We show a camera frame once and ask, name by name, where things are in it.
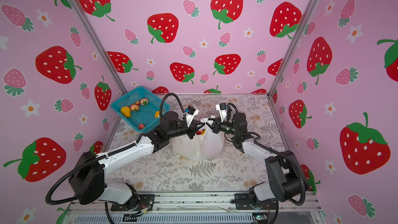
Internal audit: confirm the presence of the teal plastic mesh basket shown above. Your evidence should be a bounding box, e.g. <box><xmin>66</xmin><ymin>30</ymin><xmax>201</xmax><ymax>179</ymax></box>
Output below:
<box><xmin>111</xmin><ymin>87</ymin><xmax>162</xmax><ymax>133</ymax></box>

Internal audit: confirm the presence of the orange yellow fake mango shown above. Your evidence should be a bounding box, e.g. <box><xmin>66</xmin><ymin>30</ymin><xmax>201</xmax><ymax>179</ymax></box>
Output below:
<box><xmin>155</xmin><ymin>111</ymin><xmax>165</xmax><ymax>118</ymax></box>

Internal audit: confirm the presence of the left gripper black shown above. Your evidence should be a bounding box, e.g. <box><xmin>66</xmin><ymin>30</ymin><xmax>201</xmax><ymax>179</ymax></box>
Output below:
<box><xmin>167</xmin><ymin>120</ymin><xmax>205</xmax><ymax>142</ymax></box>

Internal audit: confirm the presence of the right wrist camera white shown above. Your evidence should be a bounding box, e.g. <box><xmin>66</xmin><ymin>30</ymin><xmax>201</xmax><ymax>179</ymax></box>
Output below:
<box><xmin>216</xmin><ymin>103</ymin><xmax>228</xmax><ymax>122</ymax></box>

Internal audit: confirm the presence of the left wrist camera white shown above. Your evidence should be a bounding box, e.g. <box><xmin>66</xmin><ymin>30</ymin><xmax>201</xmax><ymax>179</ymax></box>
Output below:
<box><xmin>184</xmin><ymin>105</ymin><xmax>199</xmax><ymax>127</ymax></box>

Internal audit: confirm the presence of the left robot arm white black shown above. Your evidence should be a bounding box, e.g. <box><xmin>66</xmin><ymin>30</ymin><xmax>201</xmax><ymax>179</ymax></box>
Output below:
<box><xmin>45</xmin><ymin>106</ymin><xmax>206</xmax><ymax>210</ymax></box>

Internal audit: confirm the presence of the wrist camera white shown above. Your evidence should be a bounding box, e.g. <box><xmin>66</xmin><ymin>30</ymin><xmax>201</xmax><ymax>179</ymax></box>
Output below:
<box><xmin>184</xmin><ymin>105</ymin><xmax>199</xmax><ymax>127</ymax></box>
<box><xmin>216</xmin><ymin>103</ymin><xmax>228</xmax><ymax>122</ymax></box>

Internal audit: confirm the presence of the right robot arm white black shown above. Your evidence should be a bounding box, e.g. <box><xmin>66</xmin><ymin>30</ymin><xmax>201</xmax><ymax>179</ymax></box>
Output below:
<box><xmin>207</xmin><ymin>103</ymin><xmax>309</xmax><ymax>209</ymax></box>

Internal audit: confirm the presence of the white lemon print plastic bag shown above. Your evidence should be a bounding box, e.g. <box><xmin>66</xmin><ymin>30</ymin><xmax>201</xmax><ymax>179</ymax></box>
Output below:
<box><xmin>170</xmin><ymin>124</ymin><xmax>225</xmax><ymax>161</ymax></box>

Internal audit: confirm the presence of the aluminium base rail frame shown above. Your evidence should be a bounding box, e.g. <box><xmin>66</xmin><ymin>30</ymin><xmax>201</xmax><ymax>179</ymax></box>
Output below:
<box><xmin>58</xmin><ymin>191</ymin><xmax>328</xmax><ymax>224</ymax></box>

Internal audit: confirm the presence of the yellow fake lemon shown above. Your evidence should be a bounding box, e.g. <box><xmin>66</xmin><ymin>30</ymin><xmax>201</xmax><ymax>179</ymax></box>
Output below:
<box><xmin>120</xmin><ymin>106</ymin><xmax>131</xmax><ymax>118</ymax></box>

